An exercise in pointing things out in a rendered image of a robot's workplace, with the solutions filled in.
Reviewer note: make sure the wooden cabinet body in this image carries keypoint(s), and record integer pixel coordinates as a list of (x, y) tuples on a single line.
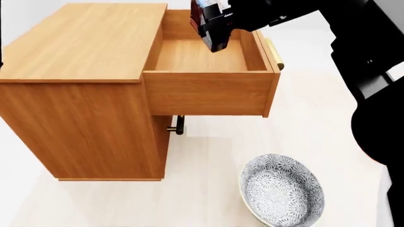
[(79, 94)]

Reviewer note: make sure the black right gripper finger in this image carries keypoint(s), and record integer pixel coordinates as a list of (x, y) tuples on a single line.
[(214, 30), (216, 13)]

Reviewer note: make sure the blue white patterned bowl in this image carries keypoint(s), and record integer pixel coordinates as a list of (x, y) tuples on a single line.
[(281, 191)]

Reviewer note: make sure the chocolate pudding box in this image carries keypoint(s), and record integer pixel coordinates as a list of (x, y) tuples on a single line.
[(217, 45)]

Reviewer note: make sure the open wooden drawer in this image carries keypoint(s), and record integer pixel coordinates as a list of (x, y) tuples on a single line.
[(205, 93)]

